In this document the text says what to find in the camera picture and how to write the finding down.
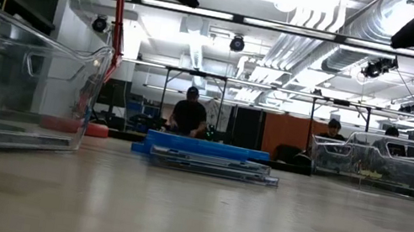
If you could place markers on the clear plastic bin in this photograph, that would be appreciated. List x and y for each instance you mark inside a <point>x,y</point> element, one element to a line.
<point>99,84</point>
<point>394,166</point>

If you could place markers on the black ceiling spotlight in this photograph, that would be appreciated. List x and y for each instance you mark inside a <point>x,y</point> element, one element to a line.
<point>378,67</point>
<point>237,43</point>
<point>99,24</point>
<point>411,108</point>

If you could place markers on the person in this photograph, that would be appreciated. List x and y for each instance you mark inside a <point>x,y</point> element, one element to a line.
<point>392,131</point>
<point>332,129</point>
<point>189,117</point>

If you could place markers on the black monitor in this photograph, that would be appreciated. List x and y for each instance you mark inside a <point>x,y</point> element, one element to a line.
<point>119,92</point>

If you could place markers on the white patterned sheet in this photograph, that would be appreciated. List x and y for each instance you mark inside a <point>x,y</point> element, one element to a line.
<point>220,114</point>

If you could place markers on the orange partition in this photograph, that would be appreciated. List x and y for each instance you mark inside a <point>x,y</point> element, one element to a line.
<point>290,130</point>

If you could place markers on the black partition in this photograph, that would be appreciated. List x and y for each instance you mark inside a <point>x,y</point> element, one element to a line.
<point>247,127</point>

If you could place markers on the black chair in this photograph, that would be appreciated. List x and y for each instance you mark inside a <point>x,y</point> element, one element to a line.
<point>288,153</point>

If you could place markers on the silver ceiling duct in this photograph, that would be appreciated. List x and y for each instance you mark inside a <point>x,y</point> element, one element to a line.
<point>346,55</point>

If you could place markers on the black workstation frame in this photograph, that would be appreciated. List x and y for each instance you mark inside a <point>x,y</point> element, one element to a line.
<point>197,73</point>
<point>342,102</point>

